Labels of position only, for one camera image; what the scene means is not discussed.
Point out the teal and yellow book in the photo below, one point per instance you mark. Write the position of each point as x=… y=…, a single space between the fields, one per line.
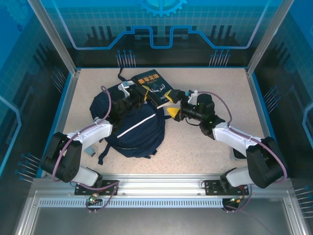
x=151 y=85

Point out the navy blue backpack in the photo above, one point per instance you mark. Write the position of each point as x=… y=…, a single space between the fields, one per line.
x=139 y=137

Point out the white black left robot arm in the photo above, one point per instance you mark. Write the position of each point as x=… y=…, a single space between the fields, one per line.
x=93 y=131

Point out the grey metal shelf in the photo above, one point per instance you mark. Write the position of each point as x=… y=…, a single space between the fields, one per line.
x=159 y=222

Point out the aluminium table side rail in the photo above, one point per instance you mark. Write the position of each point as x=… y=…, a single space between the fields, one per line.
x=66 y=110
x=259 y=110

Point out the aluminium mounting rail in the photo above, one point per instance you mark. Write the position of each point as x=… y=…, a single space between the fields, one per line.
x=161 y=183

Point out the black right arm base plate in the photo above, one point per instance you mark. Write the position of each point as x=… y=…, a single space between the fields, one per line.
x=210 y=187

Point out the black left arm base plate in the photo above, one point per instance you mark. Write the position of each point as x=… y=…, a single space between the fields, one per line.
x=108 y=183

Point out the aluminium frame post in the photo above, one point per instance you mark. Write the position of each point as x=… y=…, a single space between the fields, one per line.
x=266 y=36
x=56 y=36

